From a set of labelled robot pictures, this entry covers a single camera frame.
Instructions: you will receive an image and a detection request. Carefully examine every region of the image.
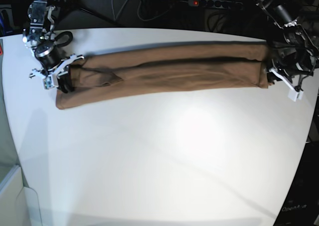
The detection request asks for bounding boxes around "black power strip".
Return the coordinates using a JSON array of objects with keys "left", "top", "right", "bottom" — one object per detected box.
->
[{"left": 186, "top": 0, "right": 244, "bottom": 10}]

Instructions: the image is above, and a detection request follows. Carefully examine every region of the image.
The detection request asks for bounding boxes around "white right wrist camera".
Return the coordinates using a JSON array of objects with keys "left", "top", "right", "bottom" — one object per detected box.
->
[{"left": 42, "top": 75, "right": 59, "bottom": 90}]

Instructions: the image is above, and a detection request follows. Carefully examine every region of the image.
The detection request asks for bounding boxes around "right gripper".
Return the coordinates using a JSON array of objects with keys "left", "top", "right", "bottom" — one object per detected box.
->
[{"left": 29, "top": 54, "right": 85, "bottom": 94}]

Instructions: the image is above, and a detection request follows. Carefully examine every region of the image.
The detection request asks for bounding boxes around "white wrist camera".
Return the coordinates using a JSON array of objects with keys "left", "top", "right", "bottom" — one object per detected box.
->
[
  {"left": 288, "top": 89, "right": 304, "bottom": 102},
  {"left": 42, "top": 75, "right": 59, "bottom": 90}
]

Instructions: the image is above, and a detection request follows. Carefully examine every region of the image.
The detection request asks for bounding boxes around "brown T-shirt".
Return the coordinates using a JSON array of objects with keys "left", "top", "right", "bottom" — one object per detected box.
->
[{"left": 56, "top": 42, "right": 269, "bottom": 110}]

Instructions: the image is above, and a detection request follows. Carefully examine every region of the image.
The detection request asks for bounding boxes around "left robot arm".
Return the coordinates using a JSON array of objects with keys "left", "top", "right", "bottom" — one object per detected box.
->
[{"left": 252, "top": 0, "right": 319, "bottom": 94}]

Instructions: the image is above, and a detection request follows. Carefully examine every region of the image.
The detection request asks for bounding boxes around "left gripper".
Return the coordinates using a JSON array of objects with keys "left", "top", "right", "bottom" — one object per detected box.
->
[{"left": 266, "top": 59, "right": 314, "bottom": 91}]

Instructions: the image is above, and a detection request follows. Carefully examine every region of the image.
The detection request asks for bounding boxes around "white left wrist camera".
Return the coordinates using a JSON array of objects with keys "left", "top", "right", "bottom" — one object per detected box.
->
[{"left": 288, "top": 89, "right": 304, "bottom": 102}]

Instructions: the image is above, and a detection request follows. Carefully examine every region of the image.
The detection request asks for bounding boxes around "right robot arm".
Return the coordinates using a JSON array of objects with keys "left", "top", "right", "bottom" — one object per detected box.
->
[{"left": 22, "top": 0, "right": 84, "bottom": 93}]

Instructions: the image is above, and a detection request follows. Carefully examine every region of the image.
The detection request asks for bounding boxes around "white cabinet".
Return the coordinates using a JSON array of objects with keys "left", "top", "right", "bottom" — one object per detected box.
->
[{"left": 0, "top": 165, "right": 42, "bottom": 226}]

